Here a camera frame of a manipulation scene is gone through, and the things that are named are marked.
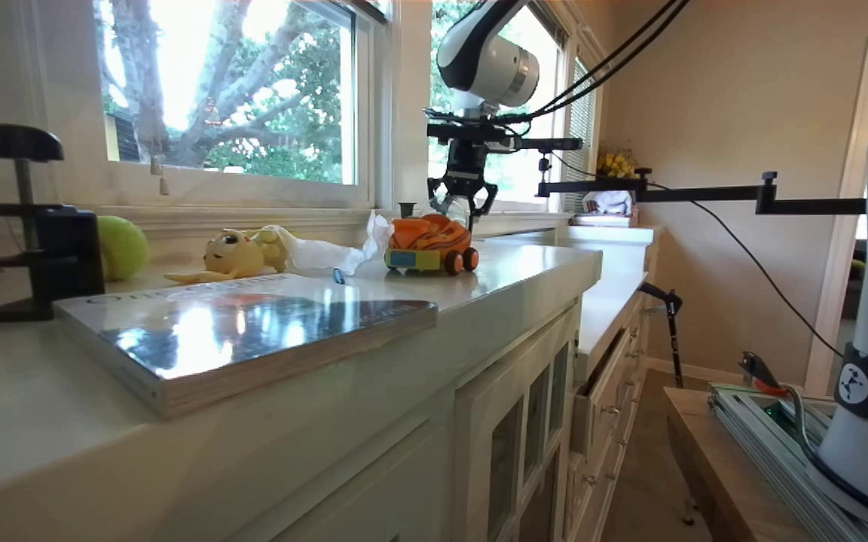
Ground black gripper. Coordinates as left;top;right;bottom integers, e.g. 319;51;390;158
425;136;502;231

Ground orange toy train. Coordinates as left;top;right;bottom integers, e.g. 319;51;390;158
381;199;483;278

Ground white framed glass window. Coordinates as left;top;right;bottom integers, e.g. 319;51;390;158
87;0;377;199
425;0;568;208

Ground white plastic bag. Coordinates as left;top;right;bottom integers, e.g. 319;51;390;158
255;208;398;287

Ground yellow decoration on shelf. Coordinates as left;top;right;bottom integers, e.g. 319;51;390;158
596;147;639;180

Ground white glass door cabinet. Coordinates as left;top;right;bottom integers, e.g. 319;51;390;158
247;267;589;542

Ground yellow plush toy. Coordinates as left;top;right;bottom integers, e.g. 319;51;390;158
200;224;267;281

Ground black tripod stand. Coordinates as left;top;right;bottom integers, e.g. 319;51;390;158
636;278;688;393

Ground white drawer cabinet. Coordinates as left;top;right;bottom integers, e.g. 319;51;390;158
564;226;660;542

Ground shiny hardcover book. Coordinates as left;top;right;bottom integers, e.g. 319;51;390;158
50;267;444;422

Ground green tennis ball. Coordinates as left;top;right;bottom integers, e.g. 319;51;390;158
95;212;153;283

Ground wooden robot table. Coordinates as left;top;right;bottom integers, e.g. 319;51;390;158
662;382;833;542

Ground black table clamp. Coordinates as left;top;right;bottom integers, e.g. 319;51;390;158
0;120;109;324

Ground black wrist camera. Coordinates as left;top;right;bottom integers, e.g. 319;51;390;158
425;116;518;147

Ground black stereo camera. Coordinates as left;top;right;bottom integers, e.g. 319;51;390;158
508;134;588;158

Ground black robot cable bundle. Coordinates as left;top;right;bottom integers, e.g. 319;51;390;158
512;0;693;126

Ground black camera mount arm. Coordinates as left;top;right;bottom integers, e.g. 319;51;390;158
533;147;868;216

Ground black camera cable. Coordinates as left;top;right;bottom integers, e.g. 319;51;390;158
551;147;849;363

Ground red black cable clips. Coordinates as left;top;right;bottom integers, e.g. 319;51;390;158
734;350;790;398

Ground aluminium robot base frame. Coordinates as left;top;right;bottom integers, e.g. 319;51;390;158
709;381;868;542

